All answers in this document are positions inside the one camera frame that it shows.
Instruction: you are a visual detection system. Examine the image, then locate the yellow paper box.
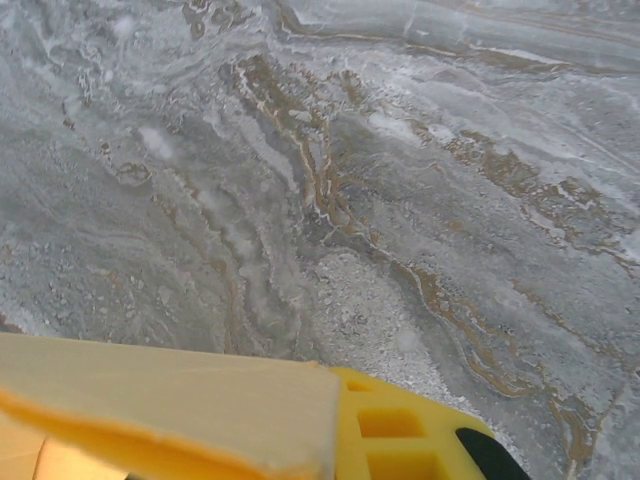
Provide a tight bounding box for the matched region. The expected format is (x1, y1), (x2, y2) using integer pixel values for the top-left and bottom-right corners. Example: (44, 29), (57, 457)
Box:
(0, 332), (346, 480)

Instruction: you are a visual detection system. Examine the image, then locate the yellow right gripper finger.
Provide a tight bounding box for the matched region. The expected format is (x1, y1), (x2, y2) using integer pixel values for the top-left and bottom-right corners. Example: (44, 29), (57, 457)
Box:
(319, 367), (531, 480)

